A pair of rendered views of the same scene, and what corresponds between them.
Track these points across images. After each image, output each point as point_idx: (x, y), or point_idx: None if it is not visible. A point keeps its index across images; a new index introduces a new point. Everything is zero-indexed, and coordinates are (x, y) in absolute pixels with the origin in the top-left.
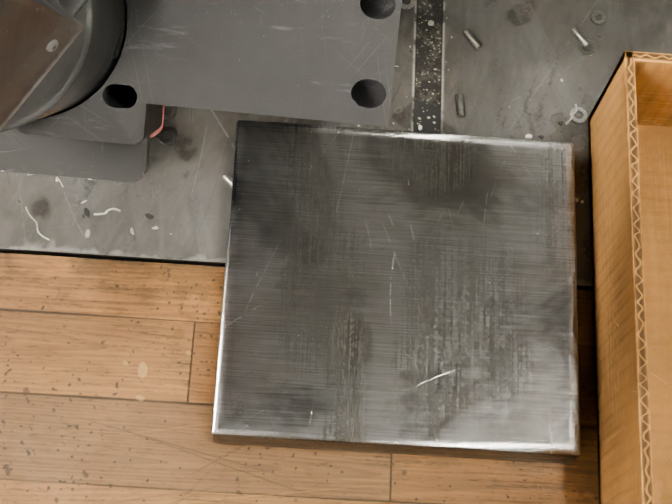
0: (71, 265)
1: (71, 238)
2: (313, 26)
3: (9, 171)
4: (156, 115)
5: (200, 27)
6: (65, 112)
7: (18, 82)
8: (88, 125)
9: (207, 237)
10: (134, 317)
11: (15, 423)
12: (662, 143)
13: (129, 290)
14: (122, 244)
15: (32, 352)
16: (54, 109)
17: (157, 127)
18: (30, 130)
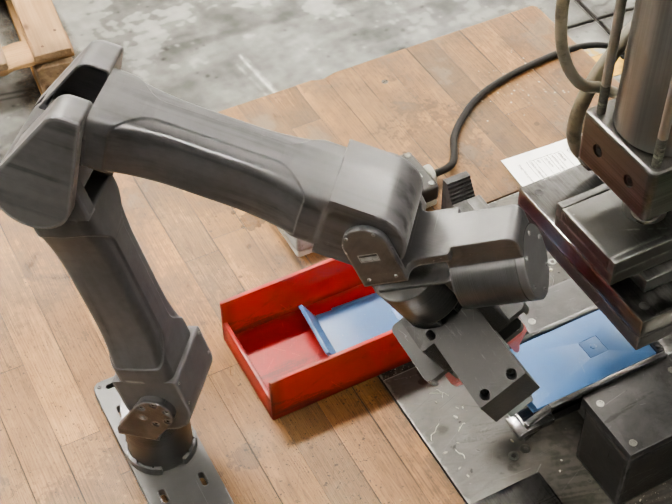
0: (427, 455)
1: (438, 448)
2: (490, 363)
3: (401, 345)
4: (443, 360)
5: (465, 337)
6: (415, 326)
7: (382, 276)
8: (416, 334)
9: (479, 498)
10: (422, 491)
11: (346, 475)
12: None
13: (432, 482)
14: (450, 468)
15: (379, 463)
16: (400, 308)
17: (443, 366)
18: (403, 322)
